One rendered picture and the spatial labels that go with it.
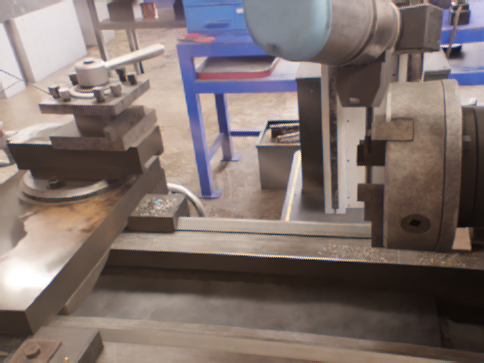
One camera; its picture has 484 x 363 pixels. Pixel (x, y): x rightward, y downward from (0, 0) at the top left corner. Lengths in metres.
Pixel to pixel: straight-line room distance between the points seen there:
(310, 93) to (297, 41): 1.61
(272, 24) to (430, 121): 0.29
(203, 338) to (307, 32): 0.56
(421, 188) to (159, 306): 0.67
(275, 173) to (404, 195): 2.28
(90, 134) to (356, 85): 0.66
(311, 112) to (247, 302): 1.15
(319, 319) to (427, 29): 0.62
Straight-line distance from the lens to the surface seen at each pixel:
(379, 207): 0.84
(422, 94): 0.77
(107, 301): 1.25
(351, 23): 0.56
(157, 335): 0.94
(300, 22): 0.51
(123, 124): 1.14
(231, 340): 0.90
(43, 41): 6.02
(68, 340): 0.95
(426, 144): 0.72
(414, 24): 0.69
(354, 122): 2.04
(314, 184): 2.29
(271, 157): 2.94
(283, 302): 1.14
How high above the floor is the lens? 1.47
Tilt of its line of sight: 29 degrees down
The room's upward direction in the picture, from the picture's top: 6 degrees counter-clockwise
